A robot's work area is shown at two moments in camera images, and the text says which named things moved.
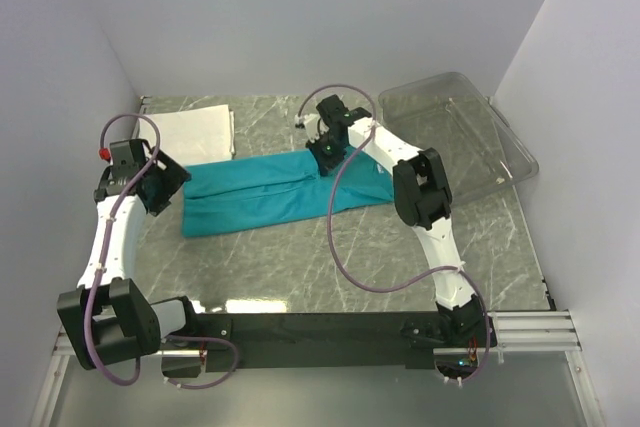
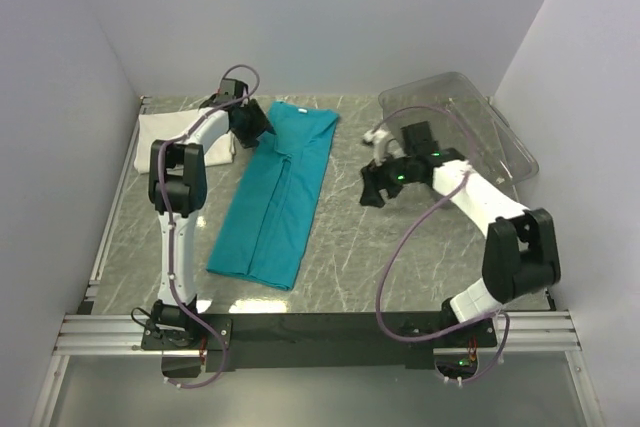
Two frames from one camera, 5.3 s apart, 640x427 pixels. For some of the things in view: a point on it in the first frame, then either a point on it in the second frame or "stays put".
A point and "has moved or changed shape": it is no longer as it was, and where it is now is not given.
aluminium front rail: (515, 331) stays put
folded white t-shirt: (192, 136) stays put
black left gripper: (173, 178) → (261, 124)
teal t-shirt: (231, 193) has moved or changed shape
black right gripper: (325, 164) → (370, 193)
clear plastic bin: (477, 143) stays put
